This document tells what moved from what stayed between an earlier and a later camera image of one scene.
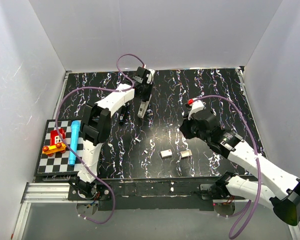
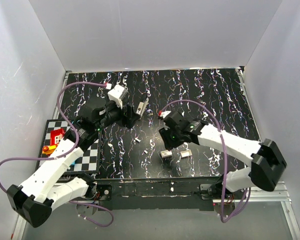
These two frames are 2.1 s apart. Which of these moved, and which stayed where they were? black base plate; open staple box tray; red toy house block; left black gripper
Moved: left black gripper
Stayed: open staple box tray; red toy house block; black base plate
